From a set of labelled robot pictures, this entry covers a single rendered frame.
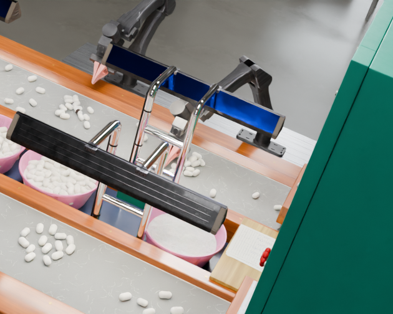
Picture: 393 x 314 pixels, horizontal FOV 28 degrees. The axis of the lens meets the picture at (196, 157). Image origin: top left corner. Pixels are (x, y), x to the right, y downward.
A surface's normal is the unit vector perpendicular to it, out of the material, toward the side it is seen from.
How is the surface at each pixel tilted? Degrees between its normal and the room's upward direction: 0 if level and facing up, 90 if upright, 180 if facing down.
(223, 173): 0
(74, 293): 0
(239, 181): 0
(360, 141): 90
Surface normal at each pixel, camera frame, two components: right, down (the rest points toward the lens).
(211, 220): -0.17, -0.04
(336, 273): -0.36, 0.45
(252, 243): 0.25, -0.79
